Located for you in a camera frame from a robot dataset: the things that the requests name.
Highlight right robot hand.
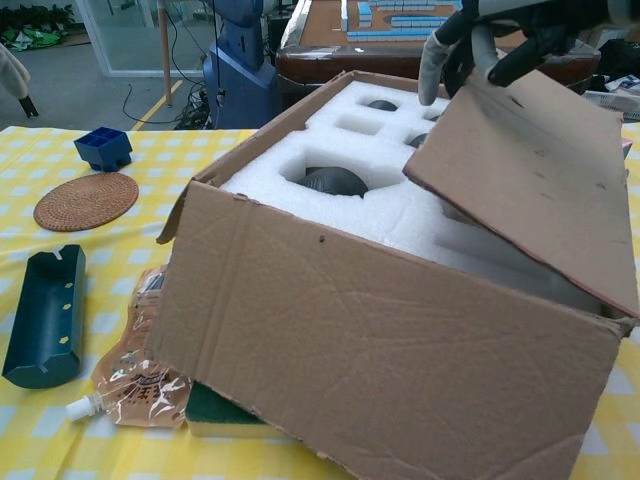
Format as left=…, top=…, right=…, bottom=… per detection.
left=418, top=0, right=609, bottom=107

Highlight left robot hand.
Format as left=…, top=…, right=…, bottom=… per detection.
left=0, top=43, right=32, bottom=99

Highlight red cardboard box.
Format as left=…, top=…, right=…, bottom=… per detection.
left=144, top=67, right=640, bottom=480

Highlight green plants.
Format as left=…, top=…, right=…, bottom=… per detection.
left=0, top=4, right=76, bottom=52

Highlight black bag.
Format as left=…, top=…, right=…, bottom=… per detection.
left=597, top=38, right=640, bottom=94

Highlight white framed glass partition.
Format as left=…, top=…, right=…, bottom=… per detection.
left=74, top=0, right=169, bottom=79

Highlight white plastic basket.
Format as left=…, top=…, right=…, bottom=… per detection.
left=582, top=89, right=640, bottom=121

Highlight blue mahjong tile row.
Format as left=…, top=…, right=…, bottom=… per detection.
left=369, top=0, right=464, bottom=12
left=347, top=29, right=437, bottom=43
left=341, top=0, right=372, bottom=29
left=389, top=14, right=454, bottom=29

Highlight blue four-compartment holder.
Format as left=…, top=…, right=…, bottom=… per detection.
left=73, top=127, right=134, bottom=174

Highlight round woven rattan coaster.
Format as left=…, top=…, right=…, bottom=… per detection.
left=32, top=172, right=140, bottom=234

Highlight wooden pole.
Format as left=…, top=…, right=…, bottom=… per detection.
left=157, top=0, right=175, bottom=107

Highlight blue machine base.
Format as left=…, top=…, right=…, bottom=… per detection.
left=202, top=0, right=279, bottom=130

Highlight brown mahjong table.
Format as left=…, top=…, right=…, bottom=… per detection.
left=274, top=0, right=602, bottom=104

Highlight white foam insert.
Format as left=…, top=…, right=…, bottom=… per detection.
left=219, top=79, right=601, bottom=314

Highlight dark teal paper tray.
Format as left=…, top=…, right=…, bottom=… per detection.
left=1, top=243, right=87, bottom=390

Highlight black teapot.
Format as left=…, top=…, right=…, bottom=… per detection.
left=298, top=167, right=371, bottom=199

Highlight clear refill pouch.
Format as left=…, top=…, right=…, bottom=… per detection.
left=65, top=267, right=194, bottom=430

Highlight yellow checkered tablecloth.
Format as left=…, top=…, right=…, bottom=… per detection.
left=0, top=123, right=640, bottom=480

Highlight green yellow sponge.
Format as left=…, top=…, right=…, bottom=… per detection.
left=184, top=382, right=289, bottom=440

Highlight tangled black floor cables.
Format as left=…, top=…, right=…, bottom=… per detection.
left=174, top=82, right=217, bottom=130

